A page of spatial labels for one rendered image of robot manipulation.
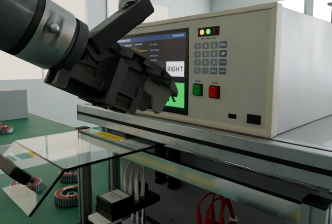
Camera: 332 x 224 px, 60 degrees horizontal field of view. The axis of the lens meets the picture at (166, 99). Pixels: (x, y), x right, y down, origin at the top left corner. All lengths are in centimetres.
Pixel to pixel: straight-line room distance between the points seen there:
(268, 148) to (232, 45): 18
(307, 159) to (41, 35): 36
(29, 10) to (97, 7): 567
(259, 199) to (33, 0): 39
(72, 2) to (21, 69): 151
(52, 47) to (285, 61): 35
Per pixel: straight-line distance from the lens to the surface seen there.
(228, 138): 48
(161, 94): 44
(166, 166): 58
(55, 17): 34
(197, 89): 54
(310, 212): 44
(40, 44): 33
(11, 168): 54
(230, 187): 49
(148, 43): 64
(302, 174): 44
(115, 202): 70
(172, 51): 59
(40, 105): 541
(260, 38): 48
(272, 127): 47
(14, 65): 524
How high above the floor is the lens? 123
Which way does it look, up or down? 7 degrees down
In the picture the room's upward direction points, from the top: straight up
